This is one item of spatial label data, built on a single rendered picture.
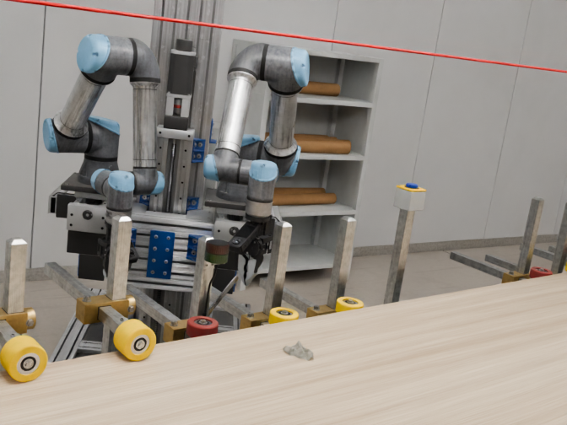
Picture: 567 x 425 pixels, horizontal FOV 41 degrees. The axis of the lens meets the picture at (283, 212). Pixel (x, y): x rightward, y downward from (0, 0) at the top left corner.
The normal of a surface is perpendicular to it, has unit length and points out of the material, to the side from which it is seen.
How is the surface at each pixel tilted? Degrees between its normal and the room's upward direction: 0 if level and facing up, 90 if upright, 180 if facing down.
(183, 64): 90
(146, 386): 0
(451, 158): 90
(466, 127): 90
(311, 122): 90
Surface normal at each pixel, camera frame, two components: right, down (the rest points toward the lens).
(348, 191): -0.82, 0.03
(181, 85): 0.07, 0.25
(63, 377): 0.13, -0.96
